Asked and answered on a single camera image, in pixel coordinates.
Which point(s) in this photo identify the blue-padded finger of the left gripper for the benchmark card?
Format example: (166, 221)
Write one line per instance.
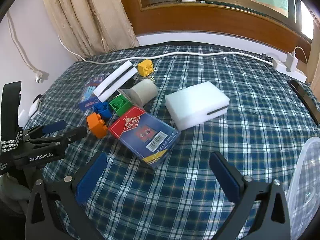
(46, 129)

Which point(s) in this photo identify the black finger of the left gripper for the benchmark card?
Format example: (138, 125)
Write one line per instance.
(69, 136)

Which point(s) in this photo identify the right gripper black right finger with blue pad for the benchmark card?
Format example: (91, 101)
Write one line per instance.
(272, 219)

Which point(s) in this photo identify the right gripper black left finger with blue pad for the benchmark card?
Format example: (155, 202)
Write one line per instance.
(42, 220)

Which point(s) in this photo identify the orange toy brick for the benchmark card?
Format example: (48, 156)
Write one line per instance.
(97, 125)

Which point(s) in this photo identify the blue toy brick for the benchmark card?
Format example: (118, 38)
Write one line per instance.
(102, 108)

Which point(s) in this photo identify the blue printed card pack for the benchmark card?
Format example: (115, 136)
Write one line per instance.
(88, 98)

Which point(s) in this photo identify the green toy brick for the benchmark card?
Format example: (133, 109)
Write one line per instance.
(120, 104)

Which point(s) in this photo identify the red blue card box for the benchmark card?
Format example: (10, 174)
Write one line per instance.
(149, 138)

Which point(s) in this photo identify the grey tape roll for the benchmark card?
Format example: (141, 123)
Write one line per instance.
(141, 93)

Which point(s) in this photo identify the white sponge with black stripe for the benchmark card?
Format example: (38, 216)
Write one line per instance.
(115, 80)

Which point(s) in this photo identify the yellow toy brick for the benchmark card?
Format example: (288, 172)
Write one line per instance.
(145, 68)

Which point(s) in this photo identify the large white sponge block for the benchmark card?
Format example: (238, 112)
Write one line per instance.
(196, 104)

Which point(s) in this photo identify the small white device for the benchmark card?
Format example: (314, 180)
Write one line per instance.
(35, 107)

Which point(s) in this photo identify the clear plastic bowl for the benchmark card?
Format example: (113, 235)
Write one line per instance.
(303, 194)

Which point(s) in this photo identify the beige curtain left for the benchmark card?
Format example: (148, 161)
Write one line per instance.
(91, 27)

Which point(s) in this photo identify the black smartphone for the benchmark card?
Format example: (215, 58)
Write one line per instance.
(305, 99)

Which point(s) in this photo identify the blue plaid tablecloth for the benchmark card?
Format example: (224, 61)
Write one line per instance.
(262, 134)

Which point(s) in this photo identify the white charger plug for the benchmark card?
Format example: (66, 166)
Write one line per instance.
(291, 62)

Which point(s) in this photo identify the white wall plug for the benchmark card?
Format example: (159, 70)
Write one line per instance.
(41, 76)

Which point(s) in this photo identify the wooden window frame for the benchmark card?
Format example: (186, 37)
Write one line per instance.
(146, 18)

